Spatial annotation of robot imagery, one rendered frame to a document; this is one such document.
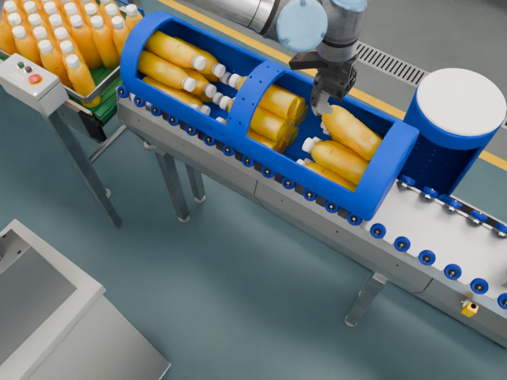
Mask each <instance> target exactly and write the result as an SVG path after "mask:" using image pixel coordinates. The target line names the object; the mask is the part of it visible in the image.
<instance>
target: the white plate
mask: <svg viewBox="0 0 507 380"><path fill-rule="evenodd" d="M416 98H417V102H418V105H419V108H420V110H421V112H422V113H423V114H424V116H425V117H426V118H427V119H428V120H429V121H430V122H432V123H433V124H434V125H435V126H437V127H439V128H441V129H442V130H445V131H447V132H449V133H453V134H456V135H460V136H479V135H483V134H486V133H489V132H491V131H493V130H495V129H496V128H497V127H498V126H499V125H500V124H501V123H502V121H503V119H504V117H505V114H506V103H505V99H504V96H503V95H502V93H501V91H500V90H499V88H498V87H497V86H496V85H495V84H494V83H493V82H491V81H490V80H489V79H487V78H485V77H484V76H482V75H479V74H478V73H476V72H472V71H469V70H466V69H441V70H438V71H435V72H433V73H431V74H429V75H427V76H426V77H425V78H424V79H423V80H422V81H421V83H420V84H419V87H418V90H417V94H416Z"/></svg>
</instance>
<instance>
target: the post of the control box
mask: <svg viewBox="0 0 507 380"><path fill-rule="evenodd" d="M41 115H42V117H43V118H44V119H45V121H46V122H47V124H48V126H49V128H50V129H51V130H52V132H53V133H54V135H55V137H56V138H57V140H58V141H59V143H60V144H61V146H62V147H63V149H64V151H65V152H66V154H67V155H68V157H69V159H70V160H71V162H72V163H73V165H74V166H75V168H76V170H77V171H78V172H79V174H80V176H81V177H82V179H83V180H84V182H85V184H86V185H87V187H88V188H89V189H90V191H91V193H92V195H93V196H94V197H95V199H96V200H97V202H98V204H99V205H100V207H101V208H102V210H103V212H104V213H105V214H106V216H107V218H108V219H109V221H110V222H111V224H112V225H113V226H114V227H116V228H119V227H120V225H121V224H122V221H121V220H120V218H119V216H118V214H117V213H116V211H115V209H114V208H113V206H112V205H111V203H110V201H109V199H108V198H107V196H106V194H105V192H104V191H103V189H102V188H101V186H100V184H99V183H98V181H97V179H96V177H95V175H94V174H93V172H92V171H91V169H90V168H89V166H88V163H87V162H86V160H85V159H84V157H83V155H82V154H81V152H80V151H79V149H78V146H77V145H76V144H75V142H74V140H73V138H72V137H71V135H70V134H69V131H68V130H67V129H66V126H65V125H64V123H63V122H62V120H61V118H60V116H59V115H58V113H57V111H56V110H55V111H54V112H53V113H51V114H50V115H49V116H48V117H47V116H46V115H43V114H42V113H41Z"/></svg>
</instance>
